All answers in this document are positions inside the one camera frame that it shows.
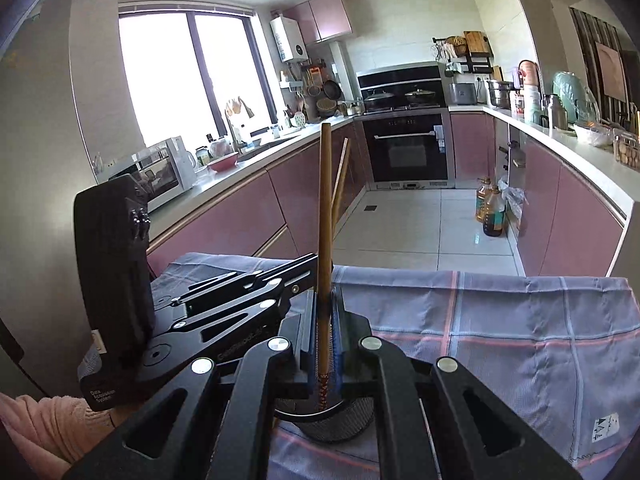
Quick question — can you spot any kitchen window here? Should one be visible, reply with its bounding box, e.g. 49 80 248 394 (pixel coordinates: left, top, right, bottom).
118 11 278 151

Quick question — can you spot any cooking oil bottle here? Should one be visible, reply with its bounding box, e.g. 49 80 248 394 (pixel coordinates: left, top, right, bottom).
475 177 494 222

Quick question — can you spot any black range hood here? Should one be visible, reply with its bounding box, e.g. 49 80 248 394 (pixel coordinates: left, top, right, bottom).
356 62 446 106

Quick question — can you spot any white water heater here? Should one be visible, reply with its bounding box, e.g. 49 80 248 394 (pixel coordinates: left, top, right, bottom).
270 15 308 63

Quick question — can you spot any grey plaid tablecloth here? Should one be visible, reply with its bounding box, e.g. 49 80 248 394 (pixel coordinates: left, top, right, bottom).
150 251 640 480

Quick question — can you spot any mint green appliance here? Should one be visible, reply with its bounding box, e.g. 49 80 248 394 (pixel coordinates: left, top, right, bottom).
552 72 597 124

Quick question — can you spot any wall spice rack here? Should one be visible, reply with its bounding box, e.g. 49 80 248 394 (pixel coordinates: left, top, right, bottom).
432 30 494 77

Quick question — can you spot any dark soy sauce bottle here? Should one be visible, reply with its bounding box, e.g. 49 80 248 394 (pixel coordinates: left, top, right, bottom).
483 186 506 237

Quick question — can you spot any steel stock pot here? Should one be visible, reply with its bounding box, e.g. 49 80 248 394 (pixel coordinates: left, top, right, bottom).
485 79 514 110

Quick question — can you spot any pink bowl on counter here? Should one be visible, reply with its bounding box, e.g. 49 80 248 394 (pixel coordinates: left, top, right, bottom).
207 152 239 172

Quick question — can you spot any pink wall cabinet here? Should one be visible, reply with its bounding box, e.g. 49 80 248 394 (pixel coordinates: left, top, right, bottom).
283 0 354 46

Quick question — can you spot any left hand pink sleeve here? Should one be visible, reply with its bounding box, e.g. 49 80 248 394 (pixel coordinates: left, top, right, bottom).
1 394 132 479

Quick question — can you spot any black mesh utensil holder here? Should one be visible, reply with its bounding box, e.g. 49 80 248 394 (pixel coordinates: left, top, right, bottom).
274 398 374 443

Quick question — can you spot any black built-in oven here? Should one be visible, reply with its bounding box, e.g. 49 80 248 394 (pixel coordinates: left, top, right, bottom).
361 110 452 188

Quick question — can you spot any white microwave oven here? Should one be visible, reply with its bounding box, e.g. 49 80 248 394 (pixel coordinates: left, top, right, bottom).
98 136 196 211

